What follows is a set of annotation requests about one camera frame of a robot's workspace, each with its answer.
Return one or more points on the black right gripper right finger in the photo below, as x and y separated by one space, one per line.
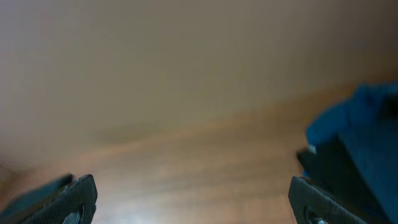
311 204

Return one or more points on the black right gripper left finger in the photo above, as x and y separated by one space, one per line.
76 204

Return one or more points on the black garment with white lettering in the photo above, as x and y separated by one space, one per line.
331 168

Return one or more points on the black shorts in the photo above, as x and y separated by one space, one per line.
28 203

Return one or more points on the dark navy garment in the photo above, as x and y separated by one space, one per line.
373 149

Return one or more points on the blue polo shirt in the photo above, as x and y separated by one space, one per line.
363 106

